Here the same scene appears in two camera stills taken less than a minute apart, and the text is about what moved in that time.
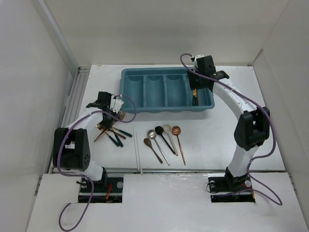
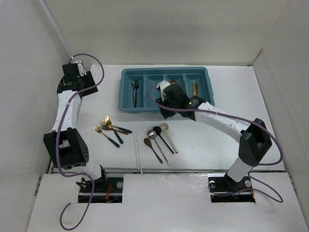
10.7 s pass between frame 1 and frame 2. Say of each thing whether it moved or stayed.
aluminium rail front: stayed
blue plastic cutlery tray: stayed
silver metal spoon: stayed
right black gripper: moved
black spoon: moved
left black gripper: moved
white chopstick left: stayed
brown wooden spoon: stayed
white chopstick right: stayed
